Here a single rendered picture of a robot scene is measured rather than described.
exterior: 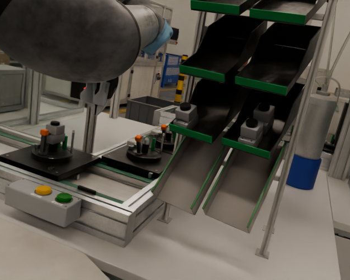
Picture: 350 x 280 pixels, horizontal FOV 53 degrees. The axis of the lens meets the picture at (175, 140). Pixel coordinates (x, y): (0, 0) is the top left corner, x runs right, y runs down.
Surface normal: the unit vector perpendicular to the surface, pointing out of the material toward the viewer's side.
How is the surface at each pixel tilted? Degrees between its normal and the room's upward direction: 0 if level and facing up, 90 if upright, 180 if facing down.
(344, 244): 90
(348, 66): 90
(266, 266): 0
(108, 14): 74
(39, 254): 0
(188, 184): 45
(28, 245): 0
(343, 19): 90
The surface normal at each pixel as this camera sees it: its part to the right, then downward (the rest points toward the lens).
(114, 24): 0.92, 0.09
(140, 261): 0.17, -0.95
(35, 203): -0.36, 0.20
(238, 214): -0.24, -0.56
